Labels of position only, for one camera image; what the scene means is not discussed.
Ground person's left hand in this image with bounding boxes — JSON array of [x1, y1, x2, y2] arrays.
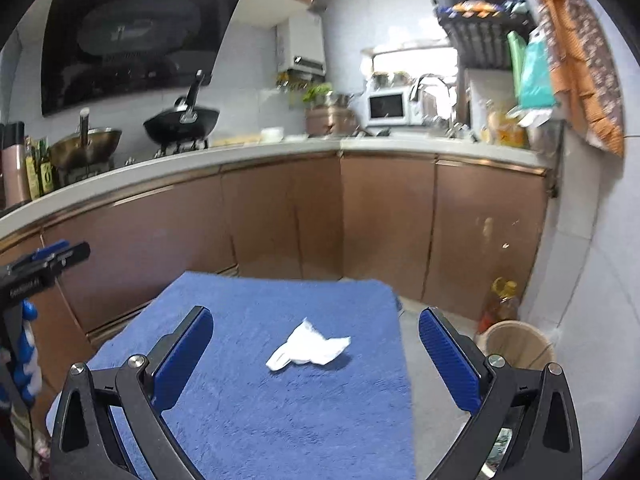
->
[[12, 299, 42, 402]]

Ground white water heater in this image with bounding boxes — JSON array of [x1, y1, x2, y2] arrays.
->
[[276, 11, 327, 74]]

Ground orange patterned cloth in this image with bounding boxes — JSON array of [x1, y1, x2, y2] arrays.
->
[[519, 0, 627, 158]]

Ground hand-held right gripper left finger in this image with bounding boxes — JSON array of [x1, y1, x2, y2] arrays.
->
[[50, 305, 216, 480]]

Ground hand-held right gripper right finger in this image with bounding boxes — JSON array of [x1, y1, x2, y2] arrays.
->
[[417, 306, 583, 480]]

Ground teal plastic bag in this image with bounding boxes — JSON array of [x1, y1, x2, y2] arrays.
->
[[517, 26, 559, 109]]

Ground green glass bottle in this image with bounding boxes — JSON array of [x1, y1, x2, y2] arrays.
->
[[39, 140, 56, 195], [25, 137, 44, 200]]

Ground green potted plant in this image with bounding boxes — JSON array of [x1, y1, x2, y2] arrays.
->
[[301, 82, 334, 107]]

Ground steel kitchen faucet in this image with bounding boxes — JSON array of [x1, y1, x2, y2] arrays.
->
[[409, 73, 459, 134]]

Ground black range hood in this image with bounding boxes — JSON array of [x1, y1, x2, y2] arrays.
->
[[40, 0, 249, 119]]

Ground steel cooking pot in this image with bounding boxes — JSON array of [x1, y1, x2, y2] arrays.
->
[[49, 108, 124, 169]]

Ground black wok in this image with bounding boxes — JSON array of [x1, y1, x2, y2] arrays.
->
[[142, 70, 222, 144]]

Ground white tissue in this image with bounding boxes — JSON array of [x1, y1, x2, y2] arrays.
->
[[265, 317, 353, 373]]

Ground brown kitchen cabinets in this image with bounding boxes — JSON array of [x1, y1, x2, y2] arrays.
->
[[0, 152, 553, 352]]

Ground gas stove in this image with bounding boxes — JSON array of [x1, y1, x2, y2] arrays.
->
[[112, 137, 212, 167]]

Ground pink thermos flask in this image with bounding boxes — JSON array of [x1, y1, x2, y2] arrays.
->
[[0, 121, 32, 207]]

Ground black crate rack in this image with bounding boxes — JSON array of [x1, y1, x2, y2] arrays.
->
[[429, 0, 537, 69]]

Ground copper pot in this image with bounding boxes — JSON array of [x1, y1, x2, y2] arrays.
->
[[305, 104, 359, 137]]

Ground wooden bucket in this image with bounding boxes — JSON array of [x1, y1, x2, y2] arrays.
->
[[475, 320, 557, 372]]

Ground blue fluffy blanket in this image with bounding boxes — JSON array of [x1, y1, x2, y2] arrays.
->
[[45, 271, 417, 480]]

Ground white microwave oven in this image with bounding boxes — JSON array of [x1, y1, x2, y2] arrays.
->
[[365, 87, 427, 128]]

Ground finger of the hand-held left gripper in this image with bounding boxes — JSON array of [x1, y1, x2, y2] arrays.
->
[[46, 241, 92, 277], [10, 239, 72, 269]]

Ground cooking oil bottle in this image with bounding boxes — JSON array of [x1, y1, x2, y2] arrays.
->
[[477, 276, 522, 334]]

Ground white kitchen countertop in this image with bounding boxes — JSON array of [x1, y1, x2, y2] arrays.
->
[[0, 134, 557, 234]]

